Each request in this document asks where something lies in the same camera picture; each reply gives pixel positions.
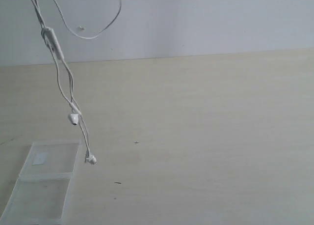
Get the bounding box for white wired earphones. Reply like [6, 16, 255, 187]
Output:
[30, 0, 122, 165]

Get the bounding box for clear plastic storage box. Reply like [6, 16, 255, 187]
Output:
[0, 140, 81, 225]

